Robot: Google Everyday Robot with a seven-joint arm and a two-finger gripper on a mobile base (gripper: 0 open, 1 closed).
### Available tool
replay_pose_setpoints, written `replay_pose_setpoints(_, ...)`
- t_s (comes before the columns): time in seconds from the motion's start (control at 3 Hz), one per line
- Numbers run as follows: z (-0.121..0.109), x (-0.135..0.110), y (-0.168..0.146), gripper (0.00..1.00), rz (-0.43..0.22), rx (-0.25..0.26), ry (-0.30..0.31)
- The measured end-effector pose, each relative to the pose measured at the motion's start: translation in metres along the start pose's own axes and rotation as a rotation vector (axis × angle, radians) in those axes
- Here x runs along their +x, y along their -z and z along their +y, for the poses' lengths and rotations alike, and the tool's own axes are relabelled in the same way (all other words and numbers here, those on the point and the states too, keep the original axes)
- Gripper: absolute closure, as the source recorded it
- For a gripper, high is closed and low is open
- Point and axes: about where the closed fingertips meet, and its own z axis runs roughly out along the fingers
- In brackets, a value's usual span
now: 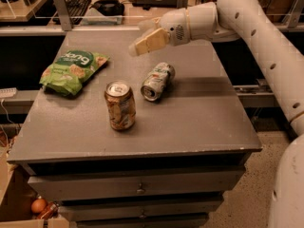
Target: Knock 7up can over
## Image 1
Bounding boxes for black headphones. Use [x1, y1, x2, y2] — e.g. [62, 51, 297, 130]
[92, 0, 124, 16]

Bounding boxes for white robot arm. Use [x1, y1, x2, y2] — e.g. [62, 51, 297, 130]
[129, 0, 304, 228]

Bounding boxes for green white 7up can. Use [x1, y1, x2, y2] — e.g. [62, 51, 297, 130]
[141, 62, 176, 102]

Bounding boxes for small red bottle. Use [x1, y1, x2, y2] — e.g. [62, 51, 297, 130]
[36, 202, 59, 220]

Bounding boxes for cardboard box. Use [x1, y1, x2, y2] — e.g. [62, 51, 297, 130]
[0, 150, 69, 228]

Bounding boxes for black laptop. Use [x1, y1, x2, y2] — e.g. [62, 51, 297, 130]
[132, 0, 177, 8]

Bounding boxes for white power strip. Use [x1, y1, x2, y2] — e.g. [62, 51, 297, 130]
[0, 87, 17, 99]

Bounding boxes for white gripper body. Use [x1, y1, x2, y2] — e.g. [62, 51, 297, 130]
[160, 2, 218, 46]

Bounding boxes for green chip bag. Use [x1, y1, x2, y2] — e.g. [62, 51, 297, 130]
[40, 50, 109, 96]

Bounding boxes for grey drawer cabinet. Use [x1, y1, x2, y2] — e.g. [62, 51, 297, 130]
[9, 29, 261, 228]

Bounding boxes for black keyboard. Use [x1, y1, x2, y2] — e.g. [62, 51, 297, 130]
[59, 0, 92, 25]

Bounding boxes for orange ball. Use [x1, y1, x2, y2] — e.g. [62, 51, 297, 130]
[30, 199, 48, 214]

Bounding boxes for orange brown soda can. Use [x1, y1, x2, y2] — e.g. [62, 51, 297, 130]
[104, 80, 136, 131]

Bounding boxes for metal bracket post left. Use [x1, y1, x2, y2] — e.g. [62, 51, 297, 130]
[53, 0, 73, 31]

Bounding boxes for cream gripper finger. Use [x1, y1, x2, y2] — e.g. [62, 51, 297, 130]
[138, 17, 161, 30]
[128, 28, 170, 56]

